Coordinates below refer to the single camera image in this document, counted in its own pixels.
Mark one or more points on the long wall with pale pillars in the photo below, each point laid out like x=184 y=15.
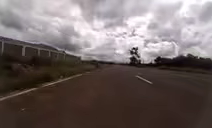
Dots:
x=27 y=50

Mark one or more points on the lone dark tree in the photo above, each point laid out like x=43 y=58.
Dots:
x=134 y=56

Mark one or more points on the dark row of trees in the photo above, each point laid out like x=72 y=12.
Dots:
x=185 y=61

